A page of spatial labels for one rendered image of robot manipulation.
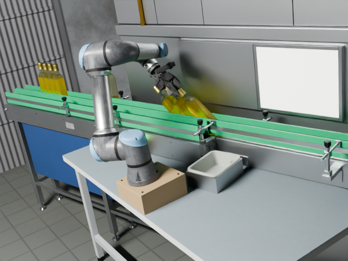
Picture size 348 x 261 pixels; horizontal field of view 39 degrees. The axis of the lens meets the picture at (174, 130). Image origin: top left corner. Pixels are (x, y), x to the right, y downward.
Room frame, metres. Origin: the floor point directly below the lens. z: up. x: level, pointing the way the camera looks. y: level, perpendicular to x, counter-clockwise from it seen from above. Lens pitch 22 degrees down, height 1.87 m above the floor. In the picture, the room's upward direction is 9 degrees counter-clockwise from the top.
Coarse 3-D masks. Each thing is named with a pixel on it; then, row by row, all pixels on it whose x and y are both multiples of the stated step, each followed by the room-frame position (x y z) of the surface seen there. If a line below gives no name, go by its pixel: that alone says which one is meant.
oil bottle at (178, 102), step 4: (176, 96) 2.45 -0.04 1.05; (180, 96) 2.45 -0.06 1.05; (172, 100) 2.45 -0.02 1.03; (176, 100) 2.43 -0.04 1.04; (180, 100) 2.42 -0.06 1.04; (184, 100) 2.44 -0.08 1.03; (176, 104) 2.43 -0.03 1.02; (180, 104) 2.41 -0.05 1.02; (184, 104) 2.41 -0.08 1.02; (176, 108) 2.44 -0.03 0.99; (180, 108) 2.42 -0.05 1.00; (184, 108) 2.40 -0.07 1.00; (180, 112) 2.42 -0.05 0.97; (184, 112) 2.40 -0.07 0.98; (188, 112) 2.38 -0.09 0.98
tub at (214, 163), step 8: (216, 152) 2.15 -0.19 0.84; (224, 152) 2.13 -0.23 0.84; (200, 160) 2.09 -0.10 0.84; (208, 160) 2.13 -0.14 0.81; (216, 160) 2.15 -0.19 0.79; (224, 160) 2.12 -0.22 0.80; (232, 160) 2.09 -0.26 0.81; (192, 168) 2.04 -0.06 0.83; (200, 168) 2.08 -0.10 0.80; (208, 168) 2.11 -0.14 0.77; (216, 168) 2.11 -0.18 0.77; (224, 168) 1.96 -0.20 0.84; (208, 176) 1.93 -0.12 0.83; (216, 176) 1.91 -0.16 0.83
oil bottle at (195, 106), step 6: (192, 96) 2.41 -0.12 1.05; (186, 102) 2.39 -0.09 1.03; (192, 102) 2.37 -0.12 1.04; (198, 102) 2.38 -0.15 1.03; (192, 108) 2.36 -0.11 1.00; (198, 108) 2.34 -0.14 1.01; (204, 108) 2.36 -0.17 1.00; (198, 114) 2.34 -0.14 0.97; (204, 114) 2.32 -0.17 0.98; (210, 114) 2.33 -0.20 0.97
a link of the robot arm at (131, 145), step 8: (120, 136) 1.97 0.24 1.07; (128, 136) 1.96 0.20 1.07; (136, 136) 1.95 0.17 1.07; (144, 136) 1.97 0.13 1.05; (120, 144) 1.96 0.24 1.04; (128, 144) 1.93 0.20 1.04; (136, 144) 1.93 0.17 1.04; (144, 144) 1.95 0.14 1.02; (120, 152) 1.95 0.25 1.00; (128, 152) 1.93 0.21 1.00; (136, 152) 1.93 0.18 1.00; (144, 152) 1.94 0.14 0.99; (120, 160) 1.97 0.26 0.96; (128, 160) 1.94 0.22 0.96; (136, 160) 1.93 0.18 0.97; (144, 160) 1.94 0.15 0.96
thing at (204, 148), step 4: (212, 136) 2.24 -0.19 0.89; (208, 140) 2.20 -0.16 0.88; (212, 140) 2.22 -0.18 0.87; (200, 144) 2.18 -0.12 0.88; (204, 144) 2.17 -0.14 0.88; (208, 144) 2.19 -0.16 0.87; (212, 144) 2.21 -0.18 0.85; (200, 148) 2.18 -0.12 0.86; (204, 148) 2.16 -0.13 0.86; (208, 148) 2.19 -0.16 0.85; (212, 148) 2.21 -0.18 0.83; (200, 152) 2.18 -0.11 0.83; (204, 152) 2.17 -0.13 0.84; (208, 152) 2.18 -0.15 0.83
